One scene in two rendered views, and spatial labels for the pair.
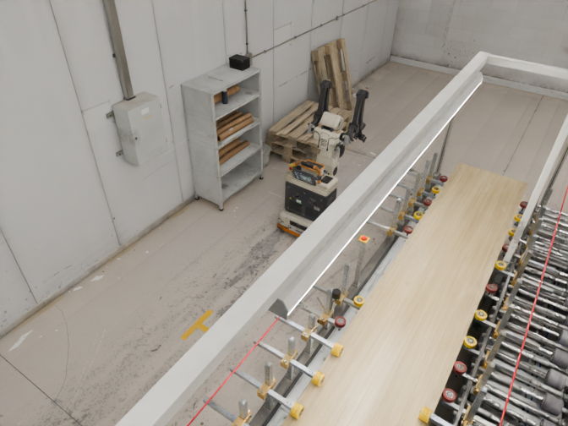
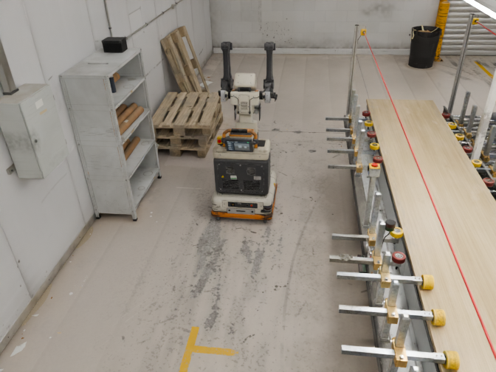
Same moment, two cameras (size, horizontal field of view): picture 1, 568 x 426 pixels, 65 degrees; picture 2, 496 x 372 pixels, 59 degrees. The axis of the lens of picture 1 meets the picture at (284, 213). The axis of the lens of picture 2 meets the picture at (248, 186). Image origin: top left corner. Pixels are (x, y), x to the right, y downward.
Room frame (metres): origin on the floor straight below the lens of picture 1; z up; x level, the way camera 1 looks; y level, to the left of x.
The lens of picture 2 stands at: (0.58, 1.25, 2.71)
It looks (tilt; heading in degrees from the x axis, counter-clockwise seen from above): 32 degrees down; 335
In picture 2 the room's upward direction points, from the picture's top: 2 degrees counter-clockwise
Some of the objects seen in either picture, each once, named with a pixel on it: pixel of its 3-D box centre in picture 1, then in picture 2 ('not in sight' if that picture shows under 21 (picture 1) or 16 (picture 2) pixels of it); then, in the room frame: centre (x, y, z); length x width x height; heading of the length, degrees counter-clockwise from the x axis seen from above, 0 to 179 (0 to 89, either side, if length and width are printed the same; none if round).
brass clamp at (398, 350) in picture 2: (266, 387); (398, 351); (1.48, 0.08, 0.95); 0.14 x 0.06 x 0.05; 147
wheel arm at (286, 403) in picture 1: (263, 388); (395, 353); (1.47, 0.11, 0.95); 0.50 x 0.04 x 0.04; 57
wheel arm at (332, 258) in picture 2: (315, 314); (364, 260); (2.13, -0.25, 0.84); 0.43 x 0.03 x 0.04; 57
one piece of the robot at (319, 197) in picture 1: (312, 190); (243, 162); (4.07, -0.31, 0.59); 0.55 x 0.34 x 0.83; 56
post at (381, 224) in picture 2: (328, 311); (377, 252); (2.13, -0.34, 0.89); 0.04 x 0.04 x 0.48; 57
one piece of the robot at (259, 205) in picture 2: (301, 226); (242, 204); (3.87, -0.20, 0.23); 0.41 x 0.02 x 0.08; 56
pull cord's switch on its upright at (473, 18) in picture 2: (564, 162); (461, 69); (3.67, -2.66, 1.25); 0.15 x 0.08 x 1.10; 147
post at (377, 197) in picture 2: (344, 285); (373, 222); (2.34, -0.47, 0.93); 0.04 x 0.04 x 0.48; 57
